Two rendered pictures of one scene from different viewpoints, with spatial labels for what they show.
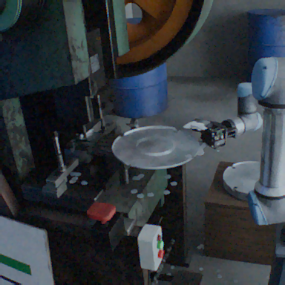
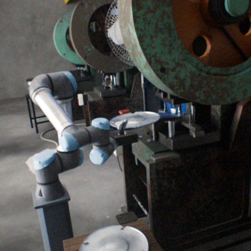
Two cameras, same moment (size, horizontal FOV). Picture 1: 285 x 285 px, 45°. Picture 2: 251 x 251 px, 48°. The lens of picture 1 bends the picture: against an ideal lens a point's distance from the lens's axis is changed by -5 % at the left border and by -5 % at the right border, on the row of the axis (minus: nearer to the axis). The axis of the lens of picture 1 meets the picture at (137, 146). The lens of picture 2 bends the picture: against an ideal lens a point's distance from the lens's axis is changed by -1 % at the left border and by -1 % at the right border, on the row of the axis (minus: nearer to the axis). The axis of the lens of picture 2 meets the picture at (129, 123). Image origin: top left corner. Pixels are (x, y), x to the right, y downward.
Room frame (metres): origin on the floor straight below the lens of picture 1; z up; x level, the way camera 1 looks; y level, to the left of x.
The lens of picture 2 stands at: (2.22, -1.11, 1.21)
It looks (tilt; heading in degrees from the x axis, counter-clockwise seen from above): 16 degrees down; 139
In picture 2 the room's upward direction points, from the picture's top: 4 degrees counter-clockwise
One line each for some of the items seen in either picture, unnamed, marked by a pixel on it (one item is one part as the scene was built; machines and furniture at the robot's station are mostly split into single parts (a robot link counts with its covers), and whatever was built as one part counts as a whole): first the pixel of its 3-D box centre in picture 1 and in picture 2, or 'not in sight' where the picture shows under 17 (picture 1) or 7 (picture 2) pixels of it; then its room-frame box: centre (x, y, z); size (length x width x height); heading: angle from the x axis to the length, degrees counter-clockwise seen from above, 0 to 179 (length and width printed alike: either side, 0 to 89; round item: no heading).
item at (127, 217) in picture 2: (135, 272); (161, 211); (1.13, 0.07, 0.14); 0.59 x 0.10 x 0.05; 66
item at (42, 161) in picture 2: not in sight; (46, 165); (0.89, -0.54, 0.62); 0.13 x 0.12 x 0.14; 87
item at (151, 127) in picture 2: (130, 160); (150, 127); (1.11, 0.03, 0.72); 0.25 x 0.14 x 0.14; 66
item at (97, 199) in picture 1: (88, 165); (177, 129); (1.18, 0.19, 0.68); 0.45 x 0.30 x 0.06; 156
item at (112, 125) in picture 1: (105, 127); (191, 123); (1.34, 0.12, 0.76); 0.17 x 0.06 x 0.10; 156
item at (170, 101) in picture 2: (79, 119); (177, 99); (1.18, 0.20, 0.86); 0.20 x 0.16 x 0.05; 156
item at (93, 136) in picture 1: (85, 146); (176, 116); (1.18, 0.19, 0.76); 0.15 x 0.09 x 0.05; 156
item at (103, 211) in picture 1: (102, 220); (124, 115); (0.79, 0.12, 0.72); 0.07 x 0.06 x 0.08; 66
